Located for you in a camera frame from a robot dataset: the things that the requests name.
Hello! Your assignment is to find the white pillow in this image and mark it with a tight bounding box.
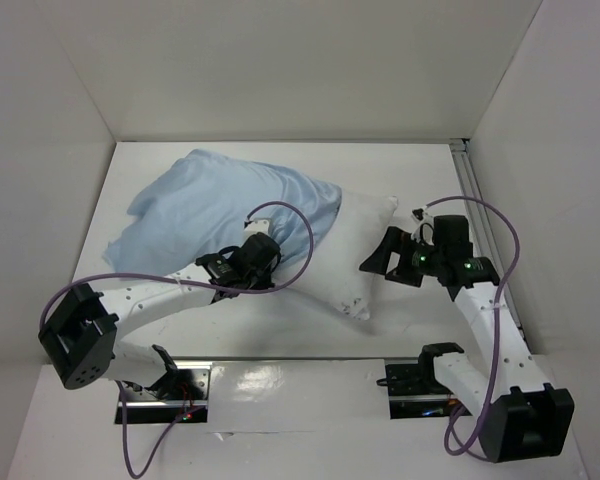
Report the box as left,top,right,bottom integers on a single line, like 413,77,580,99
290,190,399,321

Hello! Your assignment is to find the light blue pillowcase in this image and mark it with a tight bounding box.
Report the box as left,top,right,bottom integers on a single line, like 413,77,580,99
103,149,342,275

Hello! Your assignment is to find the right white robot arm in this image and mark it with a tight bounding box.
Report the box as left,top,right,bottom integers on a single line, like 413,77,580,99
359,215,575,463

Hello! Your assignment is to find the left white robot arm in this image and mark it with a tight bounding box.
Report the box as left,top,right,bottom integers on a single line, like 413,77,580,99
38,233,281,399

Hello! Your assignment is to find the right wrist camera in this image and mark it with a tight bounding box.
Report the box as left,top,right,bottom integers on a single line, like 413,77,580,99
411,208,434,244

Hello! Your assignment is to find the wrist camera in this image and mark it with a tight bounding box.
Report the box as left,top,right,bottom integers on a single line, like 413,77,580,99
243,218,273,239
411,208,434,244

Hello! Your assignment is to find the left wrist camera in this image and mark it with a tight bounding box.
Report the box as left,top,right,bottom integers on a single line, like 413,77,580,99
243,218,273,239

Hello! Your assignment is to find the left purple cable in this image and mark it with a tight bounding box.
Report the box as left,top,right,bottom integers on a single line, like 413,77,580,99
38,200,315,479

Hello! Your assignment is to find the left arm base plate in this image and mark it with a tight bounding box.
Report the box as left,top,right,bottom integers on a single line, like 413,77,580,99
122,360,212,425

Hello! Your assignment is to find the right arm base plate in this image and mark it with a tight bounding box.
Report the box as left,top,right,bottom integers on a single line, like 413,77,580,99
376,358,460,420

